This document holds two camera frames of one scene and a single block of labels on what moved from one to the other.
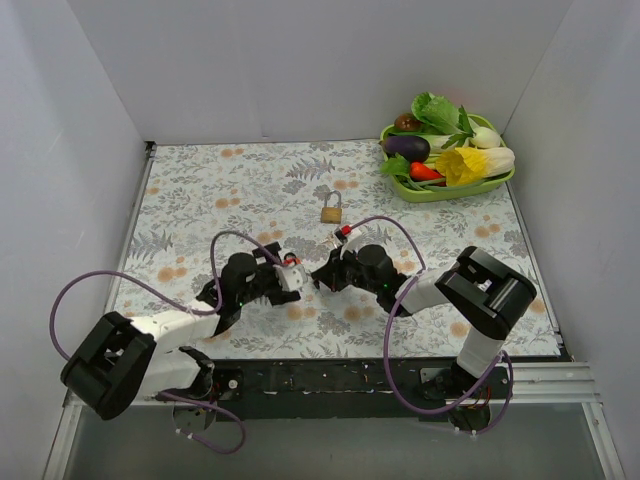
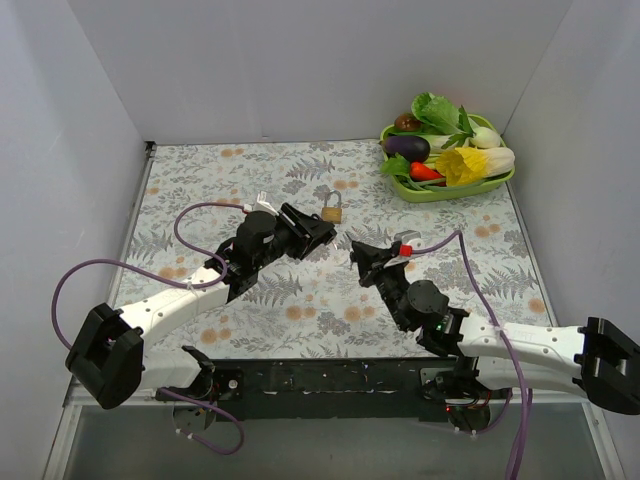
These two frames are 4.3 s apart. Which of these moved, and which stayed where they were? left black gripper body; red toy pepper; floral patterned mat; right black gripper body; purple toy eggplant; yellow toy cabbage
Moved: left black gripper body; right black gripper body
Stayed: floral patterned mat; red toy pepper; yellow toy cabbage; purple toy eggplant
